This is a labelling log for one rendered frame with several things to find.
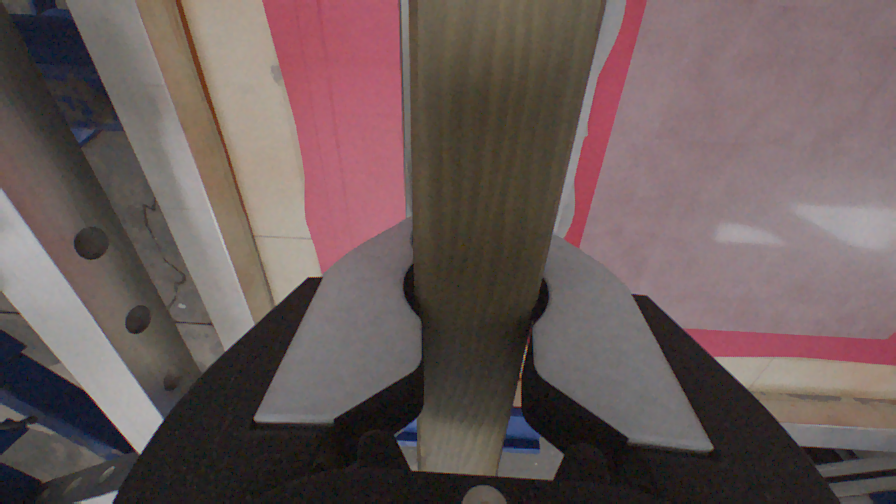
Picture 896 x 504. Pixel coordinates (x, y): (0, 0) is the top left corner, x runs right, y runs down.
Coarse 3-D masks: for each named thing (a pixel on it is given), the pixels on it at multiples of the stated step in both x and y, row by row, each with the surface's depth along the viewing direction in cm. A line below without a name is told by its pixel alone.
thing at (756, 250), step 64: (320, 128) 24; (384, 128) 24; (320, 192) 27; (384, 192) 26; (576, 192) 26; (640, 192) 25; (704, 192) 25; (768, 192) 25; (832, 192) 25; (320, 256) 30; (640, 256) 28; (704, 256) 28; (768, 256) 28; (832, 256) 28; (704, 320) 32; (768, 320) 31; (832, 320) 31
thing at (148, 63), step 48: (96, 0) 18; (144, 0) 18; (96, 48) 19; (144, 48) 19; (192, 48) 22; (144, 96) 20; (192, 96) 22; (144, 144) 22; (192, 144) 22; (192, 192) 23; (192, 240) 25; (240, 240) 27; (240, 288) 28; (240, 336) 31; (816, 432) 34; (864, 432) 34
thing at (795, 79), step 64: (320, 0) 20; (384, 0) 20; (640, 0) 19; (704, 0) 19; (768, 0) 19; (832, 0) 19; (320, 64) 22; (384, 64) 22; (640, 64) 21; (704, 64) 21; (768, 64) 21; (832, 64) 21; (640, 128) 23; (704, 128) 23; (768, 128) 23; (832, 128) 22
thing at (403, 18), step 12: (408, 12) 10; (408, 24) 10; (408, 36) 11; (408, 48) 11; (408, 60) 11; (408, 72) 11; (408, 84) 11; (408, 96) 12; (408, 108) 12; (408, 120) 12; (408, 132) 12; (408, 144) 12; (408, 156) 13; (408, 168) 13; (408, 180) 13; (408, 192) 13; (408, 204) 14; (408, 216) 14
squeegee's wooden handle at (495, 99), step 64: (448, 0) 5; (512, 0) 5; (576, 0) 5; (448, 64) 5; (512, 64) 5; (576, 64) 5; (448, 128) 6; (512, 128) 6; (576, 128) 6; (448, 192) 6; (512, 192) 6; (448, 256) 7; (512, 256) 7; (448, 320) 8; (512, 320) 8; (448, 384) 9; (512, 384) 9; (448, 448) 11
